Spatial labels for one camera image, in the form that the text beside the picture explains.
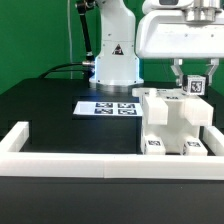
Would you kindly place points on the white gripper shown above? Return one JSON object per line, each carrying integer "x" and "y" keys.
{"x": 182, "y": 29}

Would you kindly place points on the white tagged cube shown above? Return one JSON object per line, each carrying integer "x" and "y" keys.
{"x": 194, "y": 84}

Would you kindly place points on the white chair seat block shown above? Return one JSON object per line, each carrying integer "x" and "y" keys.
{"x": 172, "y": 135}

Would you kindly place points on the small white chair part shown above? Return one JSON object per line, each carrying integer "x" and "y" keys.
{"x": 153, "y": 145}

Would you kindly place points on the white chair back frame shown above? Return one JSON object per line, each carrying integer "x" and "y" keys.
{"x": 171, "y": 106}

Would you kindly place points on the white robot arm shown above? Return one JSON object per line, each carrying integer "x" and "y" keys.
{"x": 117, "y": 63}

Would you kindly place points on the white marker base sheet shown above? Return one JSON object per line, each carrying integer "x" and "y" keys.
{"x": 88, "y": 108}

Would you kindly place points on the white U-shaped fence frame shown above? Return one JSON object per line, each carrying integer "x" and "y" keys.
{"x": 15, "y": 162}

